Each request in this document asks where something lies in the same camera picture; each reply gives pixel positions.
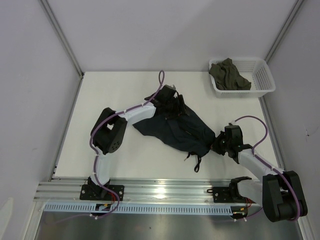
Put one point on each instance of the right aluminium frame post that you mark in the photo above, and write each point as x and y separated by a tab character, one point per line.
289	21

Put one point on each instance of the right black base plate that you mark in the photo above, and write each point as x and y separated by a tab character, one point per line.
231	194

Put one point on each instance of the aluminium mounting rail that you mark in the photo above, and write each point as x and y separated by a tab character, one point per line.
136	191

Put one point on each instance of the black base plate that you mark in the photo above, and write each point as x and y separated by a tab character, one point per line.
92	192
231	194

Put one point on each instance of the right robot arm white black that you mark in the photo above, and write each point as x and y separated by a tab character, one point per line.
278	192

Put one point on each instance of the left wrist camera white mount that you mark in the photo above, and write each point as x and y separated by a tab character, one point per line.
172	87

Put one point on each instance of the olive green shorts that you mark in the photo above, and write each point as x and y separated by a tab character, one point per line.
227	77

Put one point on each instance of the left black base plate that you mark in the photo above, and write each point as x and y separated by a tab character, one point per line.
92	192

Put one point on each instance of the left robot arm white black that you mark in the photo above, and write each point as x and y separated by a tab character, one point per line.
109	130

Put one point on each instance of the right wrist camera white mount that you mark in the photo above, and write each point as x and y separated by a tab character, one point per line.
233	122

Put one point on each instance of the aluminium frame post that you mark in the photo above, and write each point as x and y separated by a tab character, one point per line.
289	21
52	19

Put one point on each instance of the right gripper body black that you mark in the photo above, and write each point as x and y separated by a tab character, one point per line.
220	144

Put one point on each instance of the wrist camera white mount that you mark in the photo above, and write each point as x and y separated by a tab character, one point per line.
172	87
233	122

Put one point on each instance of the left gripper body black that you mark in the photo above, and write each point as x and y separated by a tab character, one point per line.
172	109

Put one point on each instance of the left aluminium frame post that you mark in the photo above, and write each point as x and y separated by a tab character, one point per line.
52	19

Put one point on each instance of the white plastic basket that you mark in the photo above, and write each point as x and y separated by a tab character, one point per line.
254	70

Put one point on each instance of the white slotted cable duct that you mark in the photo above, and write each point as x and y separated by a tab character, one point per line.
134	208

